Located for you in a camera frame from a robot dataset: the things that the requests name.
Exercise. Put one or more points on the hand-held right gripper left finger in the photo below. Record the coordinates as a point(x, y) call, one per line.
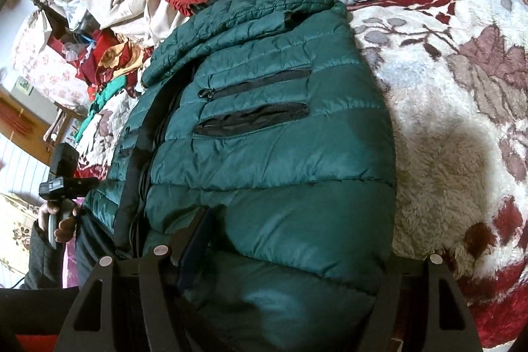
point(194, 249)

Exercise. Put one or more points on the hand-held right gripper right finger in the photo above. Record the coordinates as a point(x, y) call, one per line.
point(453, 315)

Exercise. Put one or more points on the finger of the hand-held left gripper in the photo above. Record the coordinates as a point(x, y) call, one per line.
point(88, 185)

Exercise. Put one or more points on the green puffer jacket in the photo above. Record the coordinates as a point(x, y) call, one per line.
point(264, 154)

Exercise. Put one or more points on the person's left forearm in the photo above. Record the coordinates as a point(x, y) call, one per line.
point(43, 261)

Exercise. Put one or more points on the person's left hand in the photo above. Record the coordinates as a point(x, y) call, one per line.
point(64, 226)

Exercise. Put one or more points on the wooden furniture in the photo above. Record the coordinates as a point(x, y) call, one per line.
point(20, 121)

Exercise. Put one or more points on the green garment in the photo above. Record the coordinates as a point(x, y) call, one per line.
point(103, 98)

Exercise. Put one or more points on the pink floral cloth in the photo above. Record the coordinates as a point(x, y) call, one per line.
point(41, 63)

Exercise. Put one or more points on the red and gold floral quilt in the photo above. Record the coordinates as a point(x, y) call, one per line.
point(113, 57)

